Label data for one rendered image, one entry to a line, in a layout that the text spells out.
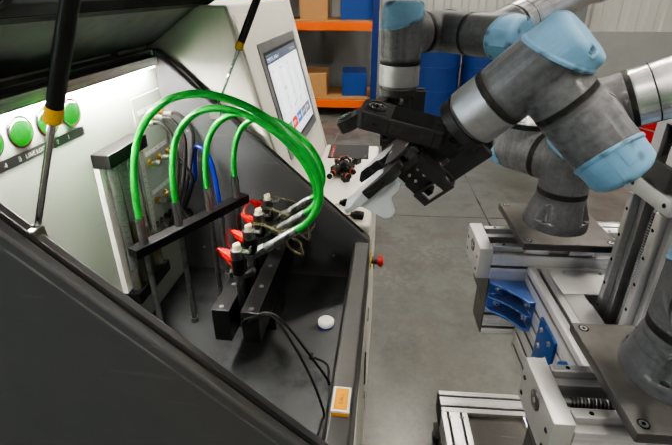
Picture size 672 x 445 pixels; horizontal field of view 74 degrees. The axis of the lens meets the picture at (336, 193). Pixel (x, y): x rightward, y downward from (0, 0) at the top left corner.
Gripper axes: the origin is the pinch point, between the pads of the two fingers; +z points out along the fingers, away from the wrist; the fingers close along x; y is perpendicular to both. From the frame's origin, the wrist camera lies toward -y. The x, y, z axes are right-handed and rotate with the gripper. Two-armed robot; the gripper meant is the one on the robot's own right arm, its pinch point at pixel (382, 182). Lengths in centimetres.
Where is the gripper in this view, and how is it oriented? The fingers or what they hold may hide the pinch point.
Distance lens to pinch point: 94.6
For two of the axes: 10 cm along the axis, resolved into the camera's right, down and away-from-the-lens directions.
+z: 0.0, 9.1, 4.2
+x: 1.2, -4.1, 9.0
